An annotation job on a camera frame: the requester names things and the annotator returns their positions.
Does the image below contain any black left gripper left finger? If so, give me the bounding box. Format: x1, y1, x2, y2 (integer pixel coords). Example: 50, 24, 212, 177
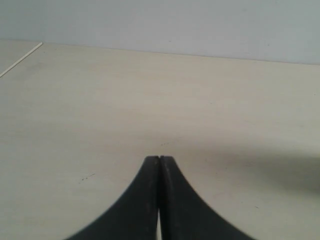
68, 156, 160, 240

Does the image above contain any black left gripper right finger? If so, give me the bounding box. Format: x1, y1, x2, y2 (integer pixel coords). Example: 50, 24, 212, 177
158, 156, 252, 240

